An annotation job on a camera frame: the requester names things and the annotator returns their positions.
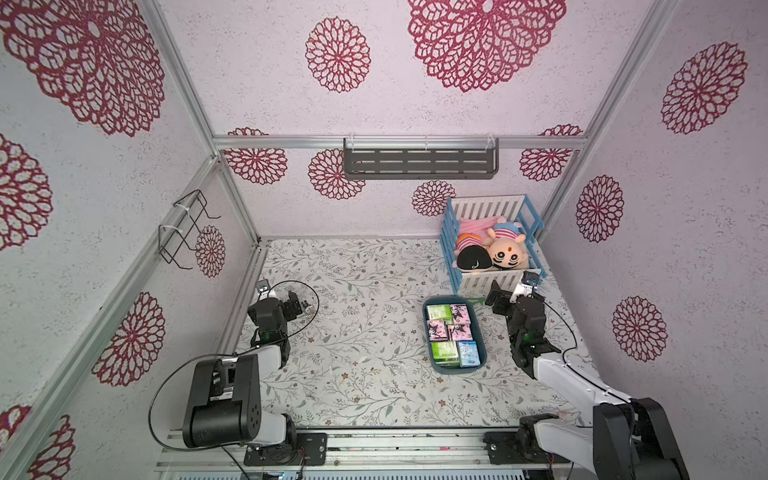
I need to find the blue tissue pack bottom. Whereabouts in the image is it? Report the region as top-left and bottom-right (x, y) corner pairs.
(457, 341), (481, 368)

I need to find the green tissue pack top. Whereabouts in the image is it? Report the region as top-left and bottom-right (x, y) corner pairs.
(426, 304), (453, 321)

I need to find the green tissue pack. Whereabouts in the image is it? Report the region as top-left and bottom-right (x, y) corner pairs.
(426, 304), (453, 321)
(435, 359), (460, 369)
(430, 341), (459, 362)

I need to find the pink kuromi pack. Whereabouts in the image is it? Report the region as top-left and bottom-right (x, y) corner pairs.
(427, 320), (450, 342)
(449, 304), (471, 325)

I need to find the pink tissue pack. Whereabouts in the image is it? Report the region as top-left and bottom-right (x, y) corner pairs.
(448, 324), (474, 341)

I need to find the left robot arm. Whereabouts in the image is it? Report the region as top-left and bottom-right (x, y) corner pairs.
(182, 291), (303, 449)

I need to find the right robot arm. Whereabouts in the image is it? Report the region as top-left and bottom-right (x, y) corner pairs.
(484, 283), (689, 479)

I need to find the teal storage box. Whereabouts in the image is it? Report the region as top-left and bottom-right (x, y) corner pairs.
(422, 296), (487, 375)

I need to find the pink plush doll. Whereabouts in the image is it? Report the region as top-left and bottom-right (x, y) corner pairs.
(454, 216), (506, 272)

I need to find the blue white toy crib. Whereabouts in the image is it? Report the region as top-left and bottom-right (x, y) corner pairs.
(440, 195), (547, 298)

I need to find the rabbit figure keychain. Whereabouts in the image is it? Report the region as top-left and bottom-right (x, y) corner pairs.
(300, 301), (314, 315)

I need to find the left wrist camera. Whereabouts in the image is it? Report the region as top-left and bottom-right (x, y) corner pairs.
(255, 279), (271, 301)

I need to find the black wire wall rack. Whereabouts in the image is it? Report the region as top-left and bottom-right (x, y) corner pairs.
(156, 189), (221, 271)

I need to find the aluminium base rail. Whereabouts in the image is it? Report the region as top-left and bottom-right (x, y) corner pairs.
(154, 427), (570, 475)

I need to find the grey wall shelf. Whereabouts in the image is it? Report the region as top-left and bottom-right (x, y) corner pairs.
(342, 140), (500, 180)

